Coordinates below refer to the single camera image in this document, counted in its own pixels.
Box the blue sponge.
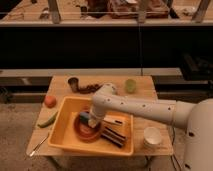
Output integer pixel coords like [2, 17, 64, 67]
[79, 112, 89, 124]

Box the red bowl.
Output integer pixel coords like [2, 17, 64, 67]
[73, 115, 102, 143]

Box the yellow plastic tub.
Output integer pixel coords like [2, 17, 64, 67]
[48, 97, 134, 156]

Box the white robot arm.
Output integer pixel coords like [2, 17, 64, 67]
[88, 83, 213, 171]

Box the dark striped block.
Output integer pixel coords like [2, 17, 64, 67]
[101, 127, 127, 148]

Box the dark metal cup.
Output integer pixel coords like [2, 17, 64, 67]
[68, 77, 79, 93]

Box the orange tomato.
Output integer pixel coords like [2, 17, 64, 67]
[44, 96, 57, 108]

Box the metal spoon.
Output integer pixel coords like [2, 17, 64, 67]
[29, 133, 49, 157]

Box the green cucumber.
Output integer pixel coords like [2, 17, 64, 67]
[37, 112, 58, 128]

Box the green cup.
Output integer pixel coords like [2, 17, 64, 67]
[125, 79, 136, 93]

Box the wooden table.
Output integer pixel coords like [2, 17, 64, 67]
[25, 75, 175, 158]

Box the white handled spatula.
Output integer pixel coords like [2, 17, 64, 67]
[103, 116, 123, 126]

